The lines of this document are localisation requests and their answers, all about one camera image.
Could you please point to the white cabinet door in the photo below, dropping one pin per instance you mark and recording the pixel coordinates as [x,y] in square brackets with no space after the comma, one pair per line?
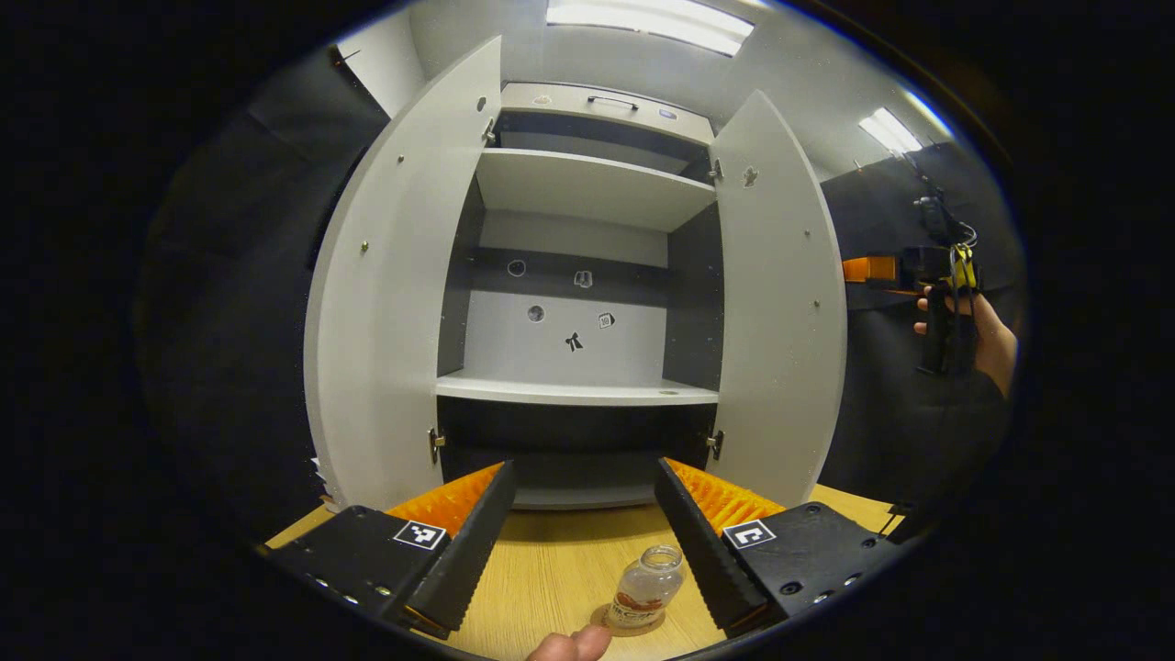
[780,321]
[395,321]

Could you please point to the large ceiling light panel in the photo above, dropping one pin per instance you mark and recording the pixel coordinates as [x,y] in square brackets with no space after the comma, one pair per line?
[652,23]

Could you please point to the black backdrop cloth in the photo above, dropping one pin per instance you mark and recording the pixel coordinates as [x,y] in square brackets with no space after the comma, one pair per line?
[229,321]

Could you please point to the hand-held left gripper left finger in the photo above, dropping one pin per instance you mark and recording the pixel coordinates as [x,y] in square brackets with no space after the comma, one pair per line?
[473,551]

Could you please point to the clear plastic bottle red label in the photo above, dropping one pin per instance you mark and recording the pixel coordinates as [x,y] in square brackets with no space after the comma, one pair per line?
[645,588]

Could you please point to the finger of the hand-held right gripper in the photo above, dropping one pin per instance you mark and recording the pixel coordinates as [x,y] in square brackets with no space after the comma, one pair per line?
[867,269]

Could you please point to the metal door hinge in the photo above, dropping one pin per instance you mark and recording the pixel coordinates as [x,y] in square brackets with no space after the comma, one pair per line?
[715,169]
[436,443]
[489,131]
[715,444]

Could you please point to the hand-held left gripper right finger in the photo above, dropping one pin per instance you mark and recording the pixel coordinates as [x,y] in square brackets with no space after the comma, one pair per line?
[698,551]

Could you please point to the small ceiling light panel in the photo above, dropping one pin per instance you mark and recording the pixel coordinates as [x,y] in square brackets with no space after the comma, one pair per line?
[889,130]

